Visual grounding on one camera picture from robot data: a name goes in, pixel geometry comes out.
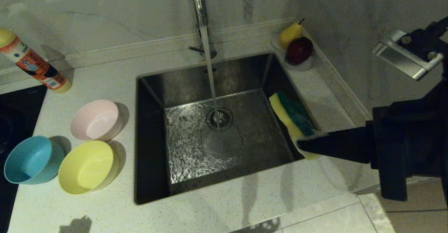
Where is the green and yellow sponge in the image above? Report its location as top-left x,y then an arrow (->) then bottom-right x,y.
268,92 -> 329,160

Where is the chrome faucet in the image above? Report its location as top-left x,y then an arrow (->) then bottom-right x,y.
188,0 -> 217,60

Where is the blue plastic bowl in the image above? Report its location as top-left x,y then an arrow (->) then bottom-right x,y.
4,136 -> 66,185

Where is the orange label detergent bottle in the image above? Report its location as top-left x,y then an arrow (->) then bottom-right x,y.
0,28 -> 72,94

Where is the metal sink drain strainer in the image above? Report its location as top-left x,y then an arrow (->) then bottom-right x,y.
206,107 -> 233,131

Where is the stainless steel sink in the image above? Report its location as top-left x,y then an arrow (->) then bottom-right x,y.
135,53 -> 330,205

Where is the light wooden cabinet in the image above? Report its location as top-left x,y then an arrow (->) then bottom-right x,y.
374,179 -> 448,233

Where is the white fruit tray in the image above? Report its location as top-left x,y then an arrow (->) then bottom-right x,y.
270,34 -> 315,72

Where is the dark red apple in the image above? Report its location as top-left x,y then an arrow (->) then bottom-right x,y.
286,37 -> 313,65

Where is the yellow pear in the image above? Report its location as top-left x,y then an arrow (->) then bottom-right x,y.
278,19 -> 304,49

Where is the running water stream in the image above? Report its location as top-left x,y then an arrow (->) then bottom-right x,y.
199,26 -> 222,135

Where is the pink plastic bowl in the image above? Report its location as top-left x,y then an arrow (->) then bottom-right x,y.
70,100 -> 124,142

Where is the yellow plastic bowl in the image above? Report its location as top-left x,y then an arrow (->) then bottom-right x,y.
58,140 -> 120,195

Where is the black induction cooktop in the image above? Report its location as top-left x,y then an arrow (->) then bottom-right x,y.
0,85 -> 48,233

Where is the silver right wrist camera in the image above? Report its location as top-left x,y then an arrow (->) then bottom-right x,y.
371,16 -> 448,81

